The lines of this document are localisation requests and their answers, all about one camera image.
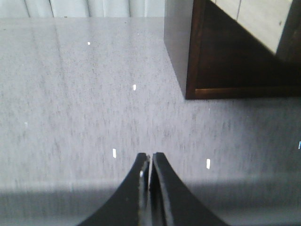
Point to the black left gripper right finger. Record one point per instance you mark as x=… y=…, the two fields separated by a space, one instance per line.
x=172 y=203

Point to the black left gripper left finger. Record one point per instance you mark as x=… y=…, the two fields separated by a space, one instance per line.
x=127 y=206

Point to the dark wooden drawer cabinet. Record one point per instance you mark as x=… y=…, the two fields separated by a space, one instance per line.
x=214 y=57

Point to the white curtain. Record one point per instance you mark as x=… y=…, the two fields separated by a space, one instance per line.
x=81 y=8

